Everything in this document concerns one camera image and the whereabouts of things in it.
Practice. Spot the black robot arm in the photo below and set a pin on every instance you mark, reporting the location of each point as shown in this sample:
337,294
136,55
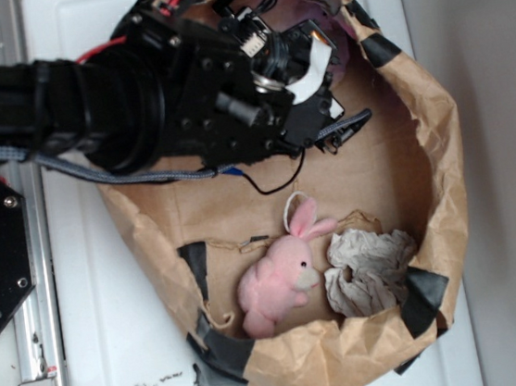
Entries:
73,116

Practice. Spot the brown paper bag bin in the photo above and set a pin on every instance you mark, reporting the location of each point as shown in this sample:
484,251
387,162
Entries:
194,240

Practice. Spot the aluminium extrusion rail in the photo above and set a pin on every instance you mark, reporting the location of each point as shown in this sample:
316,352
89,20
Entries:
37,323

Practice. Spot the crumpled grey paper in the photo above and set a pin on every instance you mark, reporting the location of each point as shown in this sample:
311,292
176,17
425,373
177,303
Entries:
368,271

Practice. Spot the pink plush bunny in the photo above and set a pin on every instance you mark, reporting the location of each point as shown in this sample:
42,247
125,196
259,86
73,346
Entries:
281,280

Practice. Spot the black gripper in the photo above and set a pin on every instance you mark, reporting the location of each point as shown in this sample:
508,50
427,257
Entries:
192,93

